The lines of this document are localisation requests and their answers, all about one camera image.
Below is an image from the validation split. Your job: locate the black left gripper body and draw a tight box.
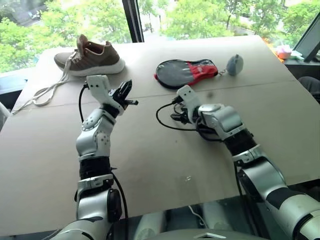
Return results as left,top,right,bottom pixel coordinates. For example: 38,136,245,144
108,83,130,111

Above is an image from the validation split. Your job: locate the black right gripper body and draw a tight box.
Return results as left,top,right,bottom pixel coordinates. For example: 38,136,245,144
178,105,191,125

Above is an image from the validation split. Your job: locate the grey round zip pouch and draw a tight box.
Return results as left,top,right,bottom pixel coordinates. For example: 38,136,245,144
217,53,245,77

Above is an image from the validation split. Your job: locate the black and red paddle case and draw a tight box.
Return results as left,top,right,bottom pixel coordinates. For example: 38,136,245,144
154,58,219,90

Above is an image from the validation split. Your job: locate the brown sneaker with white laces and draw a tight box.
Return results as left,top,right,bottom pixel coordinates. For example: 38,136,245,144
11,34,126,116

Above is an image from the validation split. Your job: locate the silver robot right leg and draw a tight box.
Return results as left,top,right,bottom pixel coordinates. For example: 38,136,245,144
201,200,235,231

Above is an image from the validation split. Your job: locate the silver robot torso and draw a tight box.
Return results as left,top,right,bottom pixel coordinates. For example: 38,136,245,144
153,224,252,240

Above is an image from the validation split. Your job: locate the pink box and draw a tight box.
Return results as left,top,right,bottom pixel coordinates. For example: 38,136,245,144
276,45,293,60

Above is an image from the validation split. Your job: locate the light green packet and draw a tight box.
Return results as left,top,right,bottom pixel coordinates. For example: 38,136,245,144
291,49,306,61

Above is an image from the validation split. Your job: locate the dark rounded object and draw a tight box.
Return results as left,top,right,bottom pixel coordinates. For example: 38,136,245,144
298,76,320,104

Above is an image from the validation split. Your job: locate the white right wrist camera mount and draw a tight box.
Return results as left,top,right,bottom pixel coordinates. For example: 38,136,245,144
175,84,203,124

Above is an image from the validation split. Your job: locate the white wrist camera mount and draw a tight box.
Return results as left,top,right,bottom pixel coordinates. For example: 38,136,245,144
175,84,203,124
85,74,125,117

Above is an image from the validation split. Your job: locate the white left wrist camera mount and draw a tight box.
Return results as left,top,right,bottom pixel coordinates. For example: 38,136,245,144
85,74,125,117

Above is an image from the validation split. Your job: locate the dark window frame post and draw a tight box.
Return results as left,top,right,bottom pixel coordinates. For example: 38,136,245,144
121,0,146,43

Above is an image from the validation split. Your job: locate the white cable under table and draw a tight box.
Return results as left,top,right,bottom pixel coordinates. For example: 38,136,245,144
187,204,205,226

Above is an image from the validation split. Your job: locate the dark slanted window frame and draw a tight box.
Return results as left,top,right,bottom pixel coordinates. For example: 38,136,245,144
291,17,320,63

